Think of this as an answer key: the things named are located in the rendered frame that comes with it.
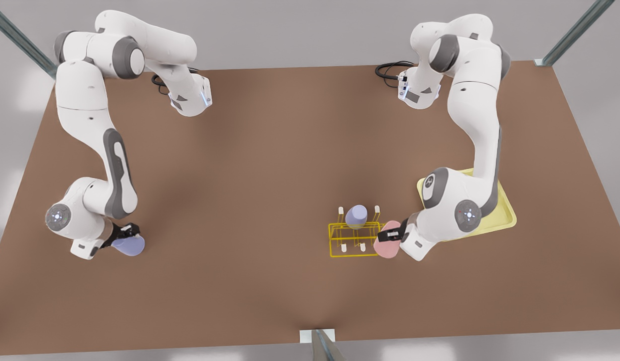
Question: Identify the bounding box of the pink cup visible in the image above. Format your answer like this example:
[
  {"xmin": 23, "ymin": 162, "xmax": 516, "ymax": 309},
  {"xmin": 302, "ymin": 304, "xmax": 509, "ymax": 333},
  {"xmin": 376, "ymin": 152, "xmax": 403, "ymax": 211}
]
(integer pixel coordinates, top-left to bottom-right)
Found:
[{"xmin": 374, "ymin": 221, "xmax": 403, "ymax": 259}]

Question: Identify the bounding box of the lavender cup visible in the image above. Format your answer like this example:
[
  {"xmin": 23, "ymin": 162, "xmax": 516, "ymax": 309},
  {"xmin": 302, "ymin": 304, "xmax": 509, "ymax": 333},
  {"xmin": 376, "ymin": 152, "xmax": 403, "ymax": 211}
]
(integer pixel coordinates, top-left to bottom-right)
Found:
[
  {"xmin": 345, "ymin": 205, "xmax": 369, "ymax": 230},
  {"xmin": 111, "ymin": 235, "xmax": 145, "ymax": 257}
]

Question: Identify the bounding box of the pale yellow tray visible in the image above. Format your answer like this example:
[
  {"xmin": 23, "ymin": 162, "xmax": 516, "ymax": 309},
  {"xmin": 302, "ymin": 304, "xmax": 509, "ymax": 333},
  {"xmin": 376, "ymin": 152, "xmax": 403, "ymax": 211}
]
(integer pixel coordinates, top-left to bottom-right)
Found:
[{"xmin": 416, "ymin": 168, "xmax": 518, "ymax": 242}]

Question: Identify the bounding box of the yellow wire cup rack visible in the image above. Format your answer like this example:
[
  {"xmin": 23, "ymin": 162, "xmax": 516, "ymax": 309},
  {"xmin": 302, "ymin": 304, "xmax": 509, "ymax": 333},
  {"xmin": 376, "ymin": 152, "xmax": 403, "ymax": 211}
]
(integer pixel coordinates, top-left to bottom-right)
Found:
[{"xmin": 329, "ymin": 205, "xmax": 387, "ymax": 258}]

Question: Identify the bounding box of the silver frame post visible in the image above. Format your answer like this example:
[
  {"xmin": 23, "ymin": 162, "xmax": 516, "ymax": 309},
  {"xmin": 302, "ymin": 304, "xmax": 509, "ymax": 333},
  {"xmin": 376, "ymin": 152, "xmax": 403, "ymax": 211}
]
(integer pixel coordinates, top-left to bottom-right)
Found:
[
  {"xmin": 299, "ymin": 329, "xmax": 347, "ymax": 361},
  {"xmin": 534, "ymin": 0, "xmax": 615, "ymax": 67},
  {"xmin": 0, "ymin": 4, "xmax": 58, "ymax": 80}
]

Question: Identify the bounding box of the black cable loop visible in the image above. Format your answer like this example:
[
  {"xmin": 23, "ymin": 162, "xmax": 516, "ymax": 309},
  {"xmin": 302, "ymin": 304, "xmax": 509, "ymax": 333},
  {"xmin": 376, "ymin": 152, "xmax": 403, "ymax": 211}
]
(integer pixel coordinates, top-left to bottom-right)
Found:
[
  {"xmin": 375, "ymin": 61, "xmax": 416, "ymax": 89},
  {"xmin": 151, "ymin": 67, "xmax": 200, "ymax": 96}
]

